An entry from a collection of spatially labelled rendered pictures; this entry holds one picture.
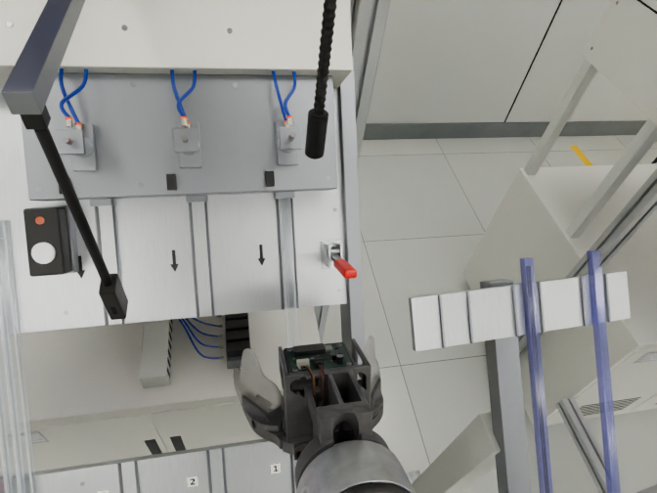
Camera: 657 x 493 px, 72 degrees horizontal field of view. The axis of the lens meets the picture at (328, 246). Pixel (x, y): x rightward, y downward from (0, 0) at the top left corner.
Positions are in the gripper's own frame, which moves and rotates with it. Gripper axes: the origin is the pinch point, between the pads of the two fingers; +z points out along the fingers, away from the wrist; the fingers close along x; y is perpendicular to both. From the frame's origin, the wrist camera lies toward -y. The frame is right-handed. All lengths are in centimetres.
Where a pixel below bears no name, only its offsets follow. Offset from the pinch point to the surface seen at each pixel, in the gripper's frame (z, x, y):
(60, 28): -9.9, 17.0, 32.4
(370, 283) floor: 127, -46, -36
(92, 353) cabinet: 46, 37, -17
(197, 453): 8.5, 13.4, -15.5
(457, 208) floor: 159, -100, -13
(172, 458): 8.5, 16.7, -15.7
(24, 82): -15.5, 17.6, 28.5
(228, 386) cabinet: 37.5, 10.2, -23.4
